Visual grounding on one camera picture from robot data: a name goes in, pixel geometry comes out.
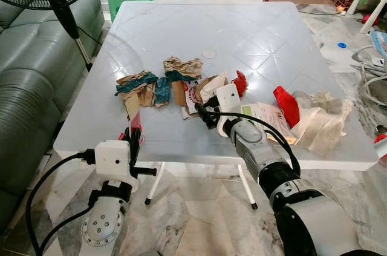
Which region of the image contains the red paper packet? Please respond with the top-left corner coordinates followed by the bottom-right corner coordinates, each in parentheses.
top-left (129, 110), bottom-right (145, 143)

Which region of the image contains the white red printed wrapper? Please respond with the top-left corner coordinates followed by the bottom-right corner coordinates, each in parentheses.
top-left (184, 73), bottom-right (229, 119)

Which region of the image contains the brown cardboard scrap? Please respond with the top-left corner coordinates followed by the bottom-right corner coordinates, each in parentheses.
top-left (171, 80), bottom-right (189, 107)

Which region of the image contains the small crumpled red wrapper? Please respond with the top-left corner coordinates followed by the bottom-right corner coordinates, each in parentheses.
top-left (232, 71), bottom-right (249, 97)

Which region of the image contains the crumpled tan paper wad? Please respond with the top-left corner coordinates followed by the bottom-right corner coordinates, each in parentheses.
top-left (163, 56), bottom-right (204, 82)

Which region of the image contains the crumpled brown teal paper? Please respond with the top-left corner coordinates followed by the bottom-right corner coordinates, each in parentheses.
top-left (115, 71), bottom-right (174, 109)

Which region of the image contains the white printed paper leaflet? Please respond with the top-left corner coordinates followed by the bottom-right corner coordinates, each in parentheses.
top-left (241, 102), bottom-right (298, 145)

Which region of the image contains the white plastic table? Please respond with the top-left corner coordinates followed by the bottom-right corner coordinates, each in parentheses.
top-left (53, 1), bottom-right (380, 211)

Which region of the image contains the red plastic bag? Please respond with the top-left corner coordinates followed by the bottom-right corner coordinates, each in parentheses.
top-left (273, 85), bottom-right (302, 129)

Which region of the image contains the grey-green leather sofa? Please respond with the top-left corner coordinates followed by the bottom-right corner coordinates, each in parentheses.
top-left (0, 0), bottom-right (105, 234)

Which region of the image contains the beige translucent plastic bag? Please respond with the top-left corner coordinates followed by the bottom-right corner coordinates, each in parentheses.
top-left (290, 90), bottom-right (355, 159)

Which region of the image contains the white plastic chair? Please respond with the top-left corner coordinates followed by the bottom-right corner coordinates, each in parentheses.
top-left (360, 0), bottom-right (387, 34)

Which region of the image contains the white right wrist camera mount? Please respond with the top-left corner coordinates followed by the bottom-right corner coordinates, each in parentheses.
top-left (215, 84), bottom-right (243, 137)

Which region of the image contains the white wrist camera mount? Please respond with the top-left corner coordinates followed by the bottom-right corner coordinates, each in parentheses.
top-left (93, 140), bottom-right (141, 194)
top-left (215, 84), bottom-right (243, 137)

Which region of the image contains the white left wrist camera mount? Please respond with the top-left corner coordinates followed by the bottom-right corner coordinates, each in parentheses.
top-left (93, 140), bottom-right (141, 194)

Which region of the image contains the grey floor cable bundle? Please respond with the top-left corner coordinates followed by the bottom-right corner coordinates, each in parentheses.
top-left (352, 47), bottom-right (387, 108)

